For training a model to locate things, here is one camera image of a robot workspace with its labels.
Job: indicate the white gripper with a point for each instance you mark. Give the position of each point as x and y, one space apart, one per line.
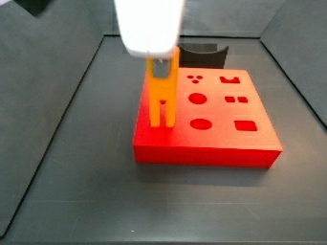
150 26

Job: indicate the orange square-circle peg object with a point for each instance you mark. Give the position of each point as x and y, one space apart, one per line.
162 91

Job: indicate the dark grey curved holder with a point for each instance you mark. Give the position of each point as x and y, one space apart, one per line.
202 55

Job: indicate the red shape-sorter block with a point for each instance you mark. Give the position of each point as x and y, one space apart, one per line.
222 129

